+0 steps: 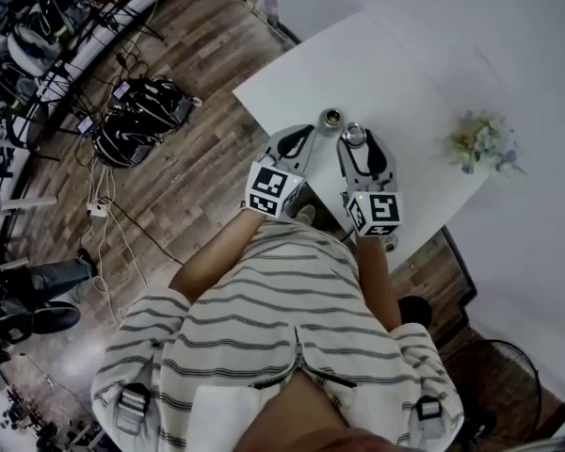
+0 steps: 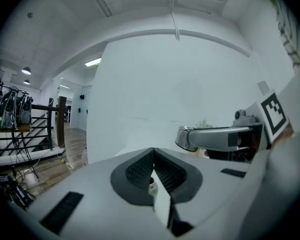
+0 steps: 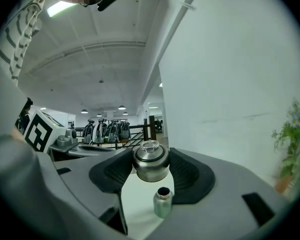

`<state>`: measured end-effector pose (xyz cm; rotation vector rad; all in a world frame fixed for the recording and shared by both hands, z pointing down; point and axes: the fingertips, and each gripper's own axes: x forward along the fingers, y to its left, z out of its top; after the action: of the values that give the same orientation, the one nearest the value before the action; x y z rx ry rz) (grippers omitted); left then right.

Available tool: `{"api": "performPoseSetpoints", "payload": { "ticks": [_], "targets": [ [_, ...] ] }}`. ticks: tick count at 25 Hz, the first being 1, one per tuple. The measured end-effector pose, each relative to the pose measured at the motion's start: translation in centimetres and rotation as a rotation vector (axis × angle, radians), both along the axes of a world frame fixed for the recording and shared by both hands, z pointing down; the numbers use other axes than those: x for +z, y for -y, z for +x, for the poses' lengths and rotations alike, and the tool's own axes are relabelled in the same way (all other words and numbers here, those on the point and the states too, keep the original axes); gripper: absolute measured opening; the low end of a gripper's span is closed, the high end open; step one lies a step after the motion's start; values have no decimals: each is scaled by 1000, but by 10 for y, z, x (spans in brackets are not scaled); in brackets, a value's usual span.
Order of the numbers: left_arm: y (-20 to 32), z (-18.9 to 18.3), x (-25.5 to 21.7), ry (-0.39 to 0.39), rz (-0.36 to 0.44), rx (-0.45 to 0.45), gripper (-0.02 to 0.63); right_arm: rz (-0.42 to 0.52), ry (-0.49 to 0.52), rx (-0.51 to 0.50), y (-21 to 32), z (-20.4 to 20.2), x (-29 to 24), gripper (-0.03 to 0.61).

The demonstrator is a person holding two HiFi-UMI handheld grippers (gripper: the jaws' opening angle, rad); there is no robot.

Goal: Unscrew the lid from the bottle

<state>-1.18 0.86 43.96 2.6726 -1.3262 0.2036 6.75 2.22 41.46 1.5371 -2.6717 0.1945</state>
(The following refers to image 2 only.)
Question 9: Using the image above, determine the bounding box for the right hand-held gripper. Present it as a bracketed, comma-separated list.
[186, 88, 290, 163]

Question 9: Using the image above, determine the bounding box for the yellow black striped floor strip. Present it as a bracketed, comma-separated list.
[60, 158, 77, 172]

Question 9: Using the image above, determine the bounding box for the dark wooden railing post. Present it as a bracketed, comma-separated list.
[56, 95, 68, 148]

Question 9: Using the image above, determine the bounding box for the potted flower bouquet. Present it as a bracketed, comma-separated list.
[194, 118, 214, 130]

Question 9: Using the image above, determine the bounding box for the group of black caps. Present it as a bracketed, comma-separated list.
[77, 93, 90, 115]

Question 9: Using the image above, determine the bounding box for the white ceiling conduit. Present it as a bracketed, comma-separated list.
[170, 0, 181, 42]

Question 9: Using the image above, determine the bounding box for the black floor backpack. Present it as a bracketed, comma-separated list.
[4, 183, 38, 211]

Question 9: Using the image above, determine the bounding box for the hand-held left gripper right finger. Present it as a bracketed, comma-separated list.
[153, 147, 253, 227]

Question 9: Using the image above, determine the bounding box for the person's striped white shirt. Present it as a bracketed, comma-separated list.
[263, 0, 300, 69]

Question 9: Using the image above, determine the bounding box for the white wall plate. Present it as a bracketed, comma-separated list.
[256, 80, 270, 95]

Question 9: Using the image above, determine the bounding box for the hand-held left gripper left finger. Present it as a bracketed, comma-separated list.
[26, 147, 173, 240]

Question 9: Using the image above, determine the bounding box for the small shiny metal cup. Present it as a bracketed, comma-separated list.
[174, 125, 200, 153]

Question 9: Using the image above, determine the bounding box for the person's right forearm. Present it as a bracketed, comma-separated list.
[272, 125, 296, 147]

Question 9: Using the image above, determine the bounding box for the row of hanging backpacks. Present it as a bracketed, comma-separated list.
[0, 78, 34, 132]

